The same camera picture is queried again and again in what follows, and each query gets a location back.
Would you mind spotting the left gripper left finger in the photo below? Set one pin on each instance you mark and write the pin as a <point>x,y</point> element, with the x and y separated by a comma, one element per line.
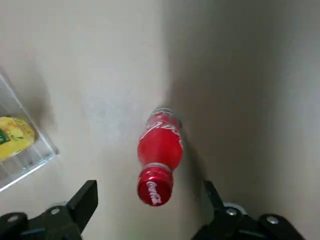
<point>75,210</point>

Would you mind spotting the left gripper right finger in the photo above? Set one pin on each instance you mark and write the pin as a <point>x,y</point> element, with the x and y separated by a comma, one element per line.
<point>222,222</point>

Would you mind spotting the red cola bottle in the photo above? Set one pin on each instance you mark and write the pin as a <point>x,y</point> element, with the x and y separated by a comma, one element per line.
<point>160,150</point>

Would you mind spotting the clear acrylic stepped shelf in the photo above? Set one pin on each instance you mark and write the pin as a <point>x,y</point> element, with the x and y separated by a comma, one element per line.
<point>37,160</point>

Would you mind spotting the yellow labelled tea bottle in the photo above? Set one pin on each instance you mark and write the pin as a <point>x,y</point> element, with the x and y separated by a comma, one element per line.
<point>15,140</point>

